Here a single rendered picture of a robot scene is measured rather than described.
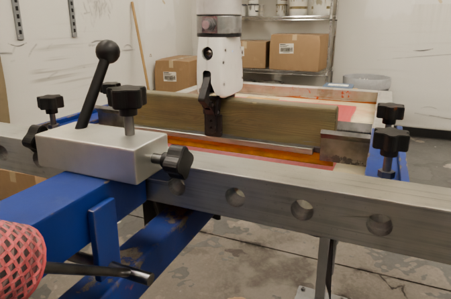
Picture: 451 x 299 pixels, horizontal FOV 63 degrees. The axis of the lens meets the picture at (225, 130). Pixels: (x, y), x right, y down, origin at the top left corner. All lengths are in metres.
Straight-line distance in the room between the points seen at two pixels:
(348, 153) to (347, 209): 0.25
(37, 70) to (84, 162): 2.61
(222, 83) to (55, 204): 0.34
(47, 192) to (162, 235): 0.19
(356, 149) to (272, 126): 0.14
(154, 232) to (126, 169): 0.18
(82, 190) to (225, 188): 0.14
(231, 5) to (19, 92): 2.40
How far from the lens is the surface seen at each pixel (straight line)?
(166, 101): 0.69
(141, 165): 0.35
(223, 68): 0.60
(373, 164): 0.54
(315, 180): 0.37
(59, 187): 0.38
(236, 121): 0.63
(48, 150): 0.42
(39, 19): 3.01
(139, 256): 0.48
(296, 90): 1.19
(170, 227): 0.53
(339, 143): 0.59
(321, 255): 1.62
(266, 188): 0.36
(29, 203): 0.36
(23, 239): 0.25
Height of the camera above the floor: 1.19
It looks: 16 degrees down
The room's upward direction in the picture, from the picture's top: straight up
